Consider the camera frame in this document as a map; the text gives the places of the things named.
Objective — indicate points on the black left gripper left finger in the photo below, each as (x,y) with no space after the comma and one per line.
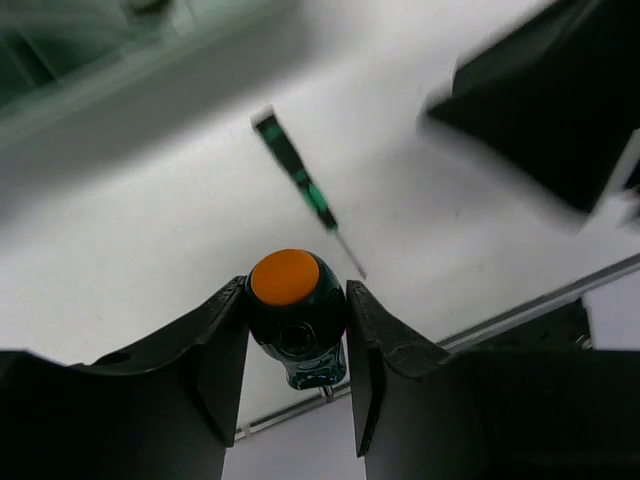
(164,407)

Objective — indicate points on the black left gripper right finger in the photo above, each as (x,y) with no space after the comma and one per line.
(502,413)

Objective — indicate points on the slim green black screwdriver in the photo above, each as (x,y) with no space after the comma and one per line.
(275,138)

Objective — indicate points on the green toolbox with clear lid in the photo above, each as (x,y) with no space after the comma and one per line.
(61,57)

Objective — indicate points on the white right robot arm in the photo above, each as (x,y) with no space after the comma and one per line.
(557,99)

